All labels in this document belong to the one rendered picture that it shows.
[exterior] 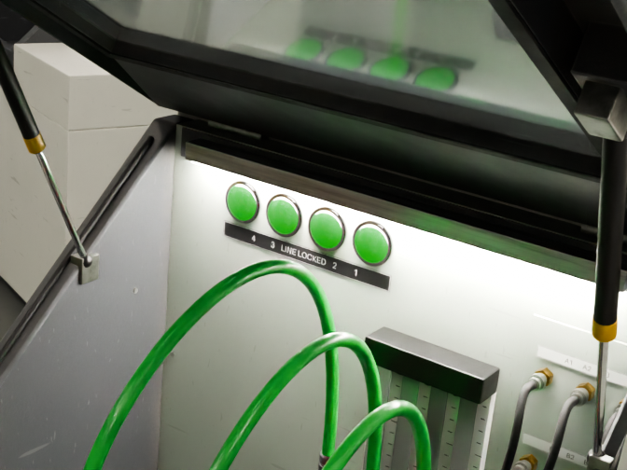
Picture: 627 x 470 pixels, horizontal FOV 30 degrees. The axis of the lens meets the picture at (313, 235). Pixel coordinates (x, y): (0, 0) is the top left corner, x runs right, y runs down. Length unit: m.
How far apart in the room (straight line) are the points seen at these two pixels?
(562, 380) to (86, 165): 2.84
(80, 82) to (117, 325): 2.42
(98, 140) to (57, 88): 0.21
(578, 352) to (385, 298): 0.23
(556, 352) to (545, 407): 0.06
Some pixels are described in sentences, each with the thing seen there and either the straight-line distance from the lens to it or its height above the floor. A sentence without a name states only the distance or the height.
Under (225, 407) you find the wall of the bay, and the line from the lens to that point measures 1.48.
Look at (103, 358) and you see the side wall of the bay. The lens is 1.44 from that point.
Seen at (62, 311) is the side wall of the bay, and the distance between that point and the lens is 1.36.
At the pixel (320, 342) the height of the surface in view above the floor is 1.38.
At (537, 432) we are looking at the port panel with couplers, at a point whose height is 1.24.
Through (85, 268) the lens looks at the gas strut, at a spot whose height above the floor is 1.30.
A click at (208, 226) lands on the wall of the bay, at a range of 1.42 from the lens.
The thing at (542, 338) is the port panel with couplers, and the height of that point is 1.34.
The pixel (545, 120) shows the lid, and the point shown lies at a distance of 0.94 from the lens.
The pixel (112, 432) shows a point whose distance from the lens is 0.97.
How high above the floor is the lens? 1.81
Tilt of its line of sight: 20 degrees down
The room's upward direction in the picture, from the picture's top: 6 degrees clockwise
